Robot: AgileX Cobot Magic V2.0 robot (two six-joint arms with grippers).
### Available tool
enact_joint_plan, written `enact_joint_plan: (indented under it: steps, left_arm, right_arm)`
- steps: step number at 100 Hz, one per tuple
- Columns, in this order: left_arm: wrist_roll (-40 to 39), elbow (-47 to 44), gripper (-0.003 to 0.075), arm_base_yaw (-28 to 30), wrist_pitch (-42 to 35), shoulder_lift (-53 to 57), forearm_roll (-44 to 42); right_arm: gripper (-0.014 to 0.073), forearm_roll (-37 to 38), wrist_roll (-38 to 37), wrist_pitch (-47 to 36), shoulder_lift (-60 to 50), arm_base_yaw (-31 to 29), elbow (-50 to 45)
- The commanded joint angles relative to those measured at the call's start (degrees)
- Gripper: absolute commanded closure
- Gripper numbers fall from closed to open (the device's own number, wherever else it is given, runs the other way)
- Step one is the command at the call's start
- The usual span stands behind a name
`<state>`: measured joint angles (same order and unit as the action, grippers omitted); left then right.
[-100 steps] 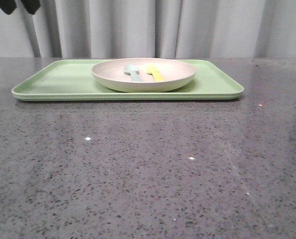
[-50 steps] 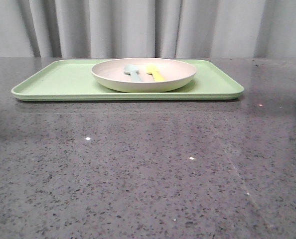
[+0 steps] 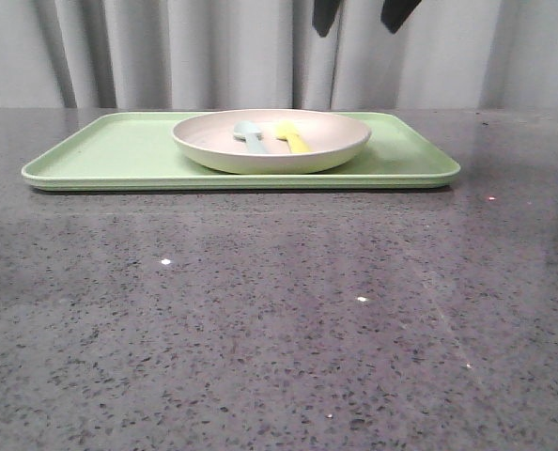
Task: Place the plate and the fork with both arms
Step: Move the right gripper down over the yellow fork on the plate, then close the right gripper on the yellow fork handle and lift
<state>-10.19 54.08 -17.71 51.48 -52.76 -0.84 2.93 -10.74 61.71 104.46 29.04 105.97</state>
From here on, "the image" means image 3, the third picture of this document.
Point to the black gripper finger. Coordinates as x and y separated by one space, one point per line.
394 13
324 13

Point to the yellow plastic fork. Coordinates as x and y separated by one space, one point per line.
286 131

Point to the beige round plate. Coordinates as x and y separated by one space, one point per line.
333 139

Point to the light blue plastic spoon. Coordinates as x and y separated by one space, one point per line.
250 135

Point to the light green plastic tray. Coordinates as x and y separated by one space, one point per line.
137 151

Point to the grey pleated curtain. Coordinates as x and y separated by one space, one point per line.
255 54

